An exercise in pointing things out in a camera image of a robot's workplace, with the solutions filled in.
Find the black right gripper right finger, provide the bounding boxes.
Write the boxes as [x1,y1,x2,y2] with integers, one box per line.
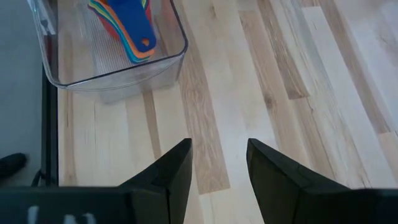
[246,138,398,224]

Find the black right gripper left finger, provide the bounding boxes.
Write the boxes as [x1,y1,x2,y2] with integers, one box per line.
[0,138,193,224]

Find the light blue measuring cup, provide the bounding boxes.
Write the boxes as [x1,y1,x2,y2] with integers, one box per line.
[90,0,150,64]

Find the orange measuring cup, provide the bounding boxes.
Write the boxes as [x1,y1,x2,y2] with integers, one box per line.
[93,0,156,60]

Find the clear plastic basket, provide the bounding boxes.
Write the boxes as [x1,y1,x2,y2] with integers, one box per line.
[27,0,189,93]

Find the black rounded floor object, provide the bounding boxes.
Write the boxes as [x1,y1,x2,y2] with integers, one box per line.
[0,152,28,180]

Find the black aluminium table frame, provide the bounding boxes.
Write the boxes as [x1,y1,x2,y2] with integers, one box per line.
[41,60,60,187]

